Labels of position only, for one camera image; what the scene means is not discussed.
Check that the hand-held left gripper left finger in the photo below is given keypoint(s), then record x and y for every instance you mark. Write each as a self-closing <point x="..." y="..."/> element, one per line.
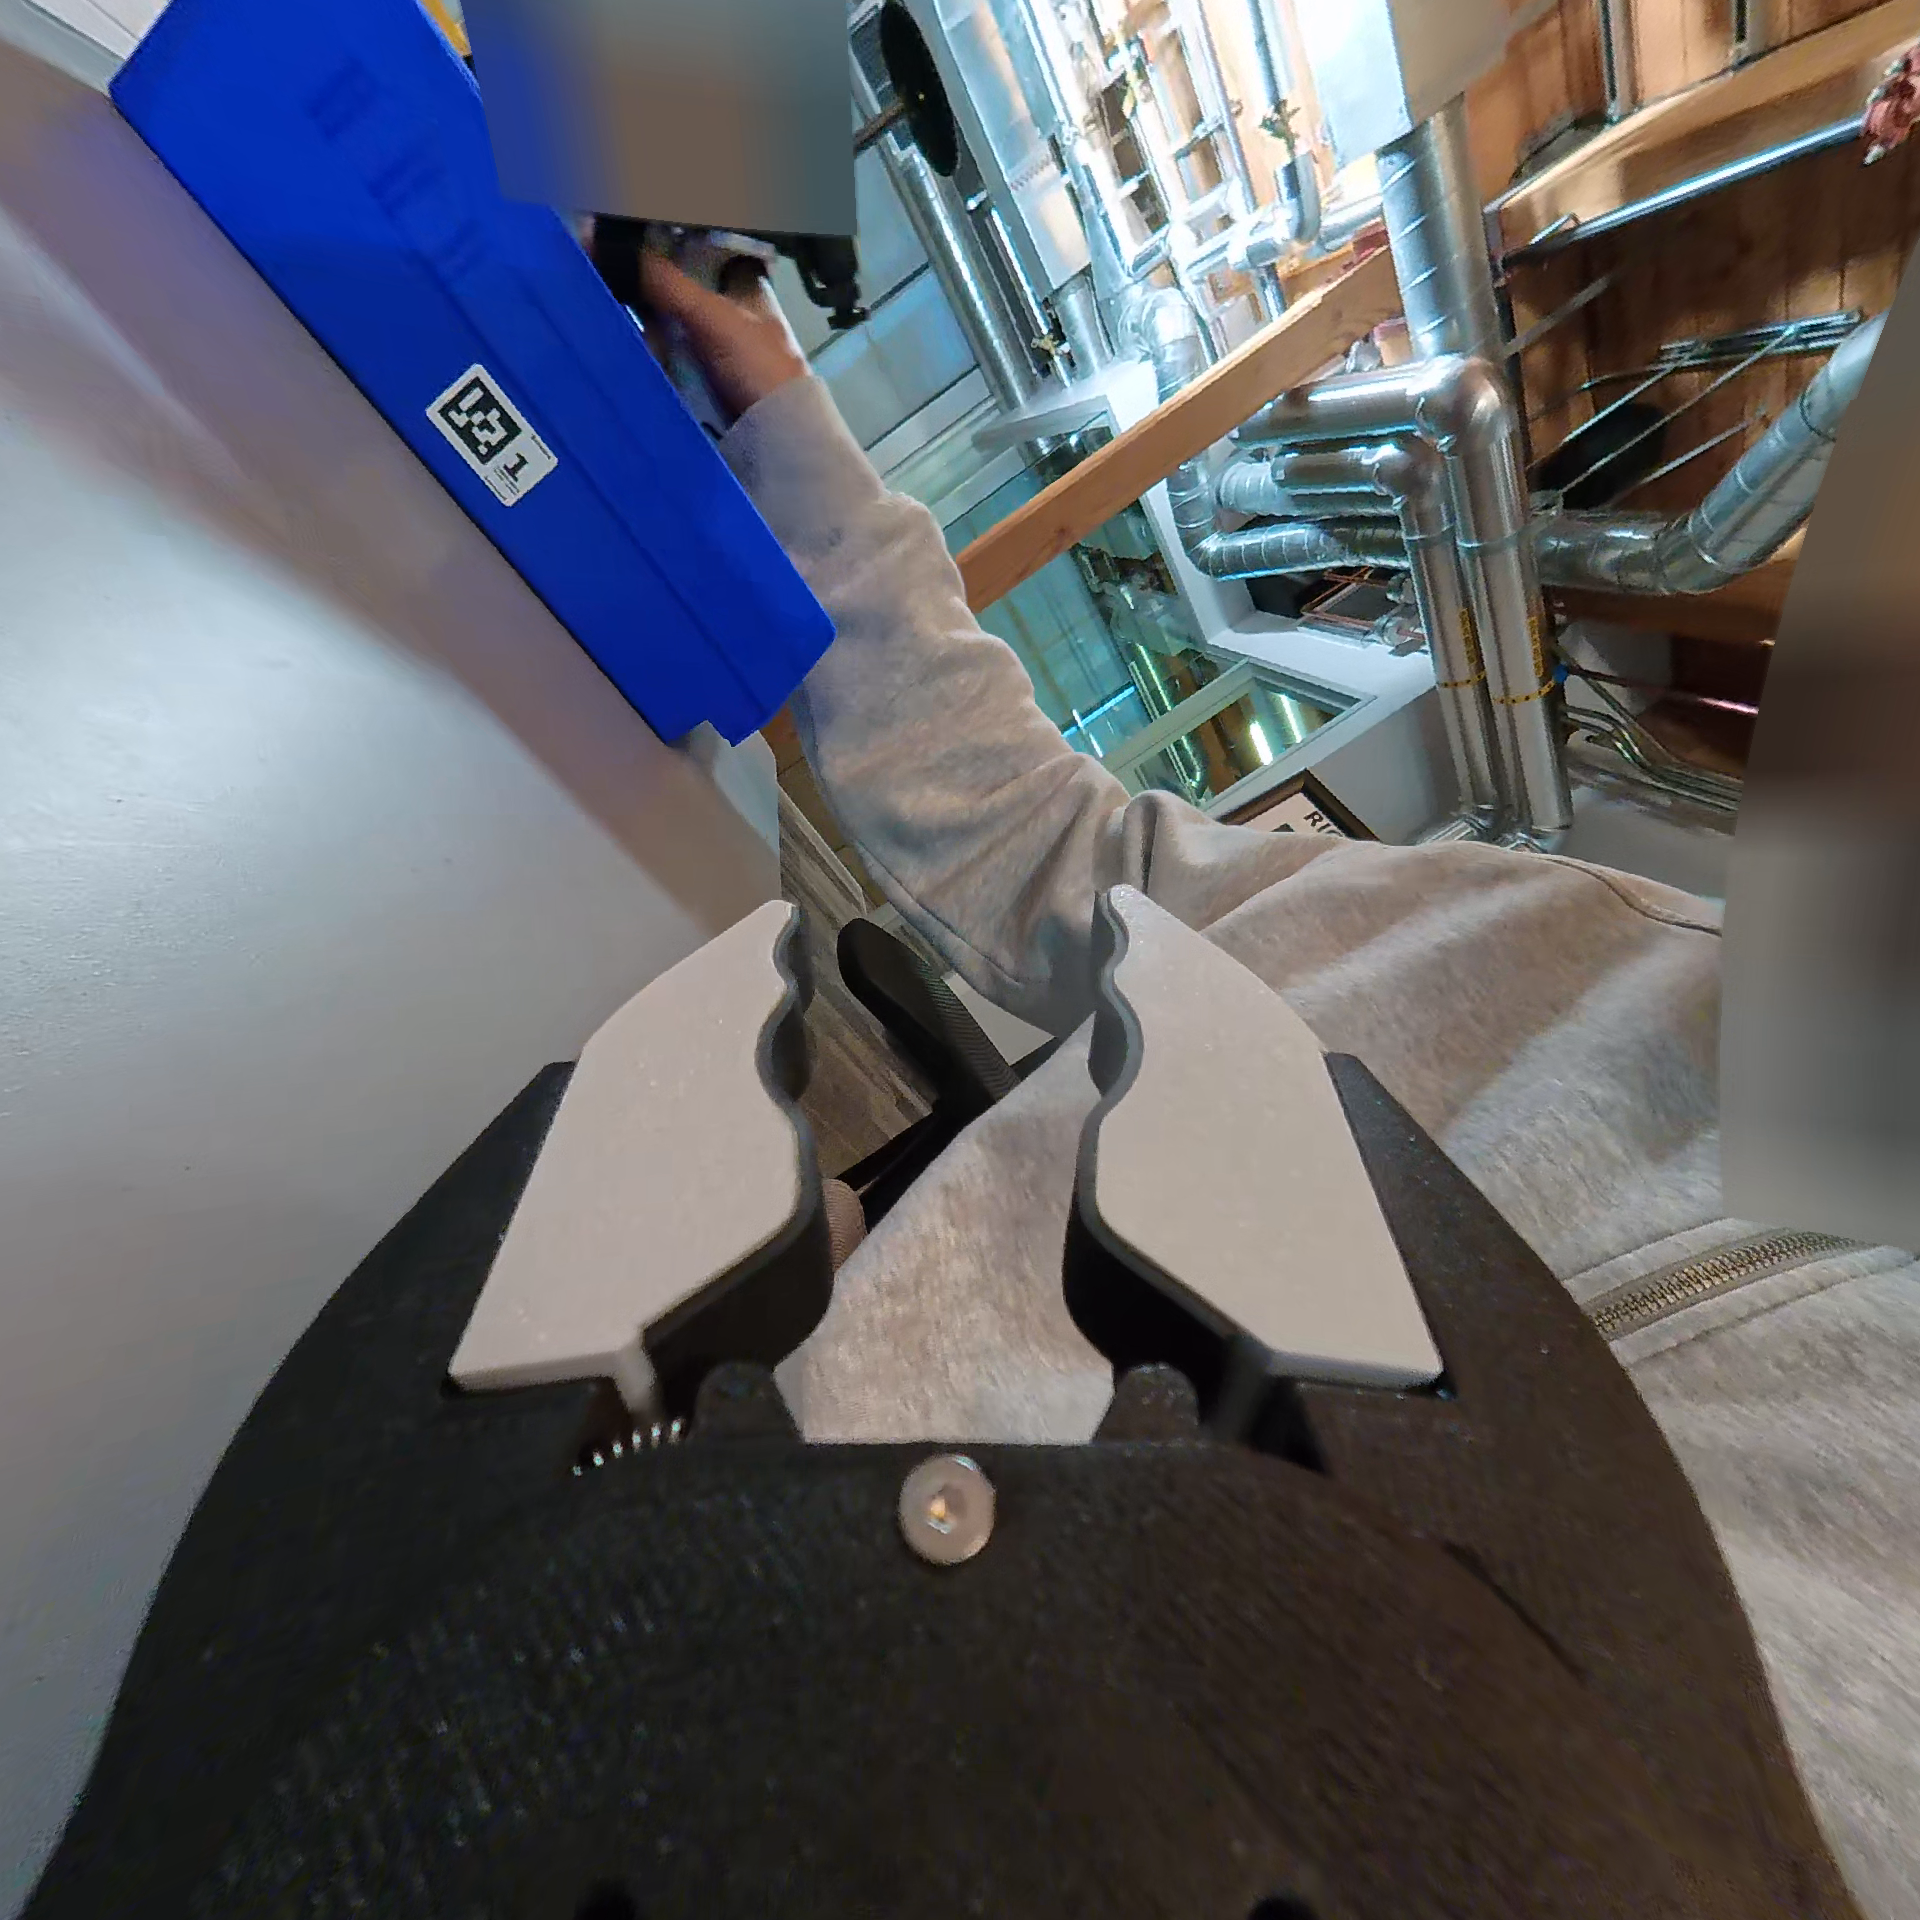
<point x="645" y="1184"/>

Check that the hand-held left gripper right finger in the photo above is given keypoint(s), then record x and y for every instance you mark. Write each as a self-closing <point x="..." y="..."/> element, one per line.
<point x="1259" y="1201"/>

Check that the blue bin with square tag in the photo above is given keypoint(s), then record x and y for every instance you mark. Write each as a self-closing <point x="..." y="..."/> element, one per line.
<point x="299" y="195"/>

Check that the person's right forearm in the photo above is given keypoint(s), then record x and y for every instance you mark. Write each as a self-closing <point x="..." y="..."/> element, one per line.
<point x="900" y="676"/>

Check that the grey desk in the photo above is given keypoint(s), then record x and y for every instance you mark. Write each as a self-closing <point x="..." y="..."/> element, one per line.
<point x="225" y="825"/>

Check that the black round disc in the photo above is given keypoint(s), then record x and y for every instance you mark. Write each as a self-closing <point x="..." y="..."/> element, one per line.
<point x="917" y="83"/>

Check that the black chair armrest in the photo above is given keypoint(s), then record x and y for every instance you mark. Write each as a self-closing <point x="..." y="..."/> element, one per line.
<point x="900" y="975"/>

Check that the black white marker sign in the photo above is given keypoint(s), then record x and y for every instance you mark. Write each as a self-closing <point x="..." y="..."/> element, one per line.
<point x="1320" y="811"/>

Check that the wooden beam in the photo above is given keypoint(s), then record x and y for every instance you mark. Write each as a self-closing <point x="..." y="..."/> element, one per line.
<point x="1200" y="422"/>

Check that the cluster of silver ducts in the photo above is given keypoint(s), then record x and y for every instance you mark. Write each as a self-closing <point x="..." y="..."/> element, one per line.
<point x="1464" y="436"/>

